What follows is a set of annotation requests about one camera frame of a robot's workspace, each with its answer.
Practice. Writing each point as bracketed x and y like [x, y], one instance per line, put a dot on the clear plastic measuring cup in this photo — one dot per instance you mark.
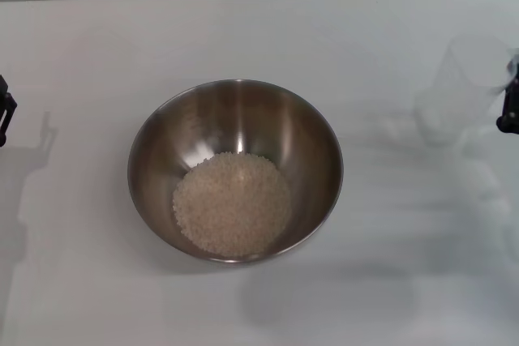
[454, 90]

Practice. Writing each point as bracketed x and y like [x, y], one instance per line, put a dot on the stainless steel mixing bowl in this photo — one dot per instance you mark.
[162, 151]

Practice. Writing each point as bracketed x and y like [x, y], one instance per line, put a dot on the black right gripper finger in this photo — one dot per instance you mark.
[511, 96]
[515, 65]

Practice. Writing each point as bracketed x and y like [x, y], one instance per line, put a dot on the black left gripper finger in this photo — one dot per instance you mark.
[8, 115]
[3, 84]

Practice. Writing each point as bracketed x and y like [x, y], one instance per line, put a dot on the white rice grains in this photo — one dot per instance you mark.
[233, 204]

